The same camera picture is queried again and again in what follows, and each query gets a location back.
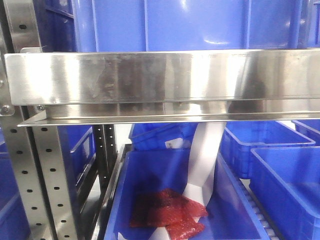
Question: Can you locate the black perforated shelf post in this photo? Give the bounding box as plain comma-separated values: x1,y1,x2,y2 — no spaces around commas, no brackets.
92,123,118,191

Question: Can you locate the stainless steel shelf rail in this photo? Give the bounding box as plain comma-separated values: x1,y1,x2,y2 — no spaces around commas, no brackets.
5,48,320,127

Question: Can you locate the blue bin right front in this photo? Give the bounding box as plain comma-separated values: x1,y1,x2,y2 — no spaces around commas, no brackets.
249,147,320,240

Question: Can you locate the perforated steel shelf post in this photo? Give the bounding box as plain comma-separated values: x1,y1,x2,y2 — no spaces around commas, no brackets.
0,0,84,240

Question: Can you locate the blue bin centre rear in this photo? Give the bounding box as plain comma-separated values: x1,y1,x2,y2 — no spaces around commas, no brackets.
128,122,198,151

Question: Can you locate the blue bin right rear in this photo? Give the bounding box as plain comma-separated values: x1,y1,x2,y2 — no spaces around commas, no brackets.
219,120,316,179

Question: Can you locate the blue bin with red bags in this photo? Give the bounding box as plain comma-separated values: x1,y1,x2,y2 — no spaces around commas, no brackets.
104,149,269,240

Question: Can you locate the red bubble wrap bag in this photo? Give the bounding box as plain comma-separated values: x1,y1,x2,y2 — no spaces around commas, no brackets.
129,188,209,240

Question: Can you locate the large blue upper bin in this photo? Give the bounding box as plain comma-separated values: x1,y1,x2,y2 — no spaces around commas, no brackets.
42,0,320,52

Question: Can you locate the white paper strip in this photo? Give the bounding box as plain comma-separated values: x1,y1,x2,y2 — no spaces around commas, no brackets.
117,121,227,240

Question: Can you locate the blue bin left shelf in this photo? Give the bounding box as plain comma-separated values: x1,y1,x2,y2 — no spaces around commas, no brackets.
57,125,96,189

